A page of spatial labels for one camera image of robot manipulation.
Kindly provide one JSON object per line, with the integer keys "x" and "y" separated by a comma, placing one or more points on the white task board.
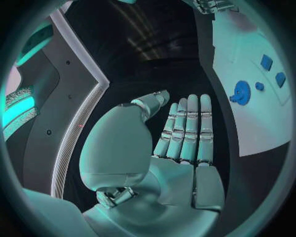
{"x": 254, "y": 118}

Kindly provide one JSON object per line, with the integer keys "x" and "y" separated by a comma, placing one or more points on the blue peg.
{"x": 259, "y": 86}

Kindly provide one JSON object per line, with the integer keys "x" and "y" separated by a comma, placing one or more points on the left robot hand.
{"x": 143, "y": 185}

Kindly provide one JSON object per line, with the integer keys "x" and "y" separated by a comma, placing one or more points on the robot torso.
{"x": 67, "y": 96}

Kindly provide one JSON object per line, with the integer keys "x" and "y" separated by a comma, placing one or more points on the blue gear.
{"x": 241, "y": 92}

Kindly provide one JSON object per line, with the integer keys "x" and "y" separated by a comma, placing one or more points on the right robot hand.
{"x": 211, "y": 5}

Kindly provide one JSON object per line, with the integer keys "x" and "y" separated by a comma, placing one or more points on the blue block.
{"x": 280, "y": 79}
{"x": 266, "y": 62}

